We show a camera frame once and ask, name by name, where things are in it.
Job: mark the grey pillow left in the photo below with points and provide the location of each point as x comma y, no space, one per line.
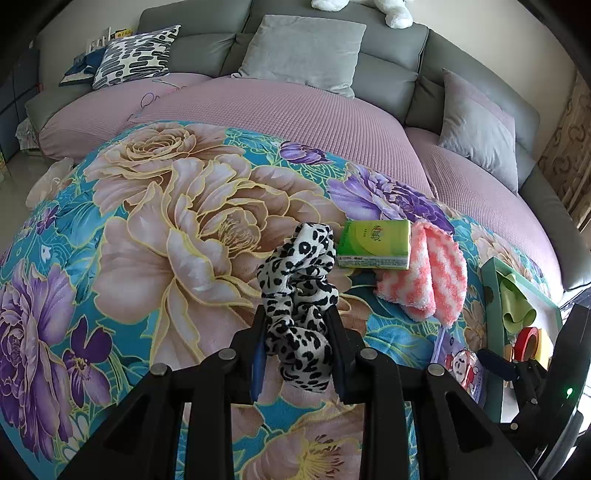
321,53

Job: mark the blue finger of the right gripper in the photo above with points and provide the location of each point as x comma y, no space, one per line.
497,365

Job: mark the dark cabinet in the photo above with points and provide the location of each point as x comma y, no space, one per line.
21,85

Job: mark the pink sofa seat cover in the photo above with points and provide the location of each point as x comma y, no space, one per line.
349,128

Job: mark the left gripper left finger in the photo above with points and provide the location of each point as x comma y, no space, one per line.
259,354

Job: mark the purple cartoon tissue pack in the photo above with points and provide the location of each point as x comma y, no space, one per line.
451,352

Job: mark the black white patterned pillow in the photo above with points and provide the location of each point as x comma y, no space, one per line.
136,57

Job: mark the grey purple pillow right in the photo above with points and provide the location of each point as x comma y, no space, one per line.
476,128

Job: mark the beige patterned curtain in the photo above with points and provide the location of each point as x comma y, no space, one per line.
565,162

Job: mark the green tissue pack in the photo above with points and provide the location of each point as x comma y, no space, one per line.
375,244

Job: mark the floral quilted blanket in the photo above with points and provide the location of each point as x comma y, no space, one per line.
148,252

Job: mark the husky plush toy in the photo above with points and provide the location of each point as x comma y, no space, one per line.
396,12

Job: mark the pink white fluffy cloth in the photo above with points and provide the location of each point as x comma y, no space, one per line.
435,284

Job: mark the green cloth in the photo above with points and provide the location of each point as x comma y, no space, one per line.
517,312

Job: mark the grey sofa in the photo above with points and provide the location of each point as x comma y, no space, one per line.
398,71

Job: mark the leopard print scrunchie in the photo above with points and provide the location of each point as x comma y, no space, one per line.
296,293

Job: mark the blue item behind pillow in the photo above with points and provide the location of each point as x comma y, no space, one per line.
84,69

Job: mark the teal white tray box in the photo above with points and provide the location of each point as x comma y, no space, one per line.
548,319

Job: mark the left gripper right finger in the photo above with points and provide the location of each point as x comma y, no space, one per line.
341,356

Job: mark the red tape roll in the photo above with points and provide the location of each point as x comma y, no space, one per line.
527,344

